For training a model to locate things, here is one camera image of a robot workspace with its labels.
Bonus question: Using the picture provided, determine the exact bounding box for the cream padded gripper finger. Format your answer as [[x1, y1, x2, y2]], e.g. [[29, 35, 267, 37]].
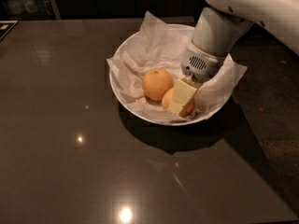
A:
[[167, 77, 198, 116]]

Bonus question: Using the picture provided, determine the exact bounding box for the white plastic bottle left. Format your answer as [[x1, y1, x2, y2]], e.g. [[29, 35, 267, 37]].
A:
[[7, 0, 25, 16]]

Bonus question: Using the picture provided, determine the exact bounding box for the white crumpled paper liner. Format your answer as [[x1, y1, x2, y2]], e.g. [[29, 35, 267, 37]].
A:
[[106, 10, 249, 123]]

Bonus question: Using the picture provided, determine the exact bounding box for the orange fruit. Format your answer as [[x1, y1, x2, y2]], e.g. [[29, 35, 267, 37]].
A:
[[142, 68, 174, 101], [162, 88, 195, 118]]

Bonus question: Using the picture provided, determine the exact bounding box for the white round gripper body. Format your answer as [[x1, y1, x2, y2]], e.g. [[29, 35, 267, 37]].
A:
[[181, 40, 227, 83]]

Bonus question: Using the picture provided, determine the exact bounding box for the white plastic bottle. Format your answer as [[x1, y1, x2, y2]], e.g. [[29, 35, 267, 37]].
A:
[[23, 0, 39, 13], [7, 0, 25, 16]]

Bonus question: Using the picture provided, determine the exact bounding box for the white ceramic bowl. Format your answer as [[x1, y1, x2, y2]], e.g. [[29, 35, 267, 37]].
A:
[[108, 23, 235, 127]]

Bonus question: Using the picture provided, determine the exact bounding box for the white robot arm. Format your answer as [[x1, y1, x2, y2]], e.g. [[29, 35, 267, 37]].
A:
[[168, 0, 299, 114]]

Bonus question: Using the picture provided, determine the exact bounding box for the white plastic bottle right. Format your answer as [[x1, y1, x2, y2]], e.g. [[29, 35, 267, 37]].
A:
[[23, 0, 39, 13]]

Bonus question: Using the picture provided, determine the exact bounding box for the dark tray with label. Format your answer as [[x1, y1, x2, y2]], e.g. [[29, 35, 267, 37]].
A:
[[0, 21, 18, 41]]

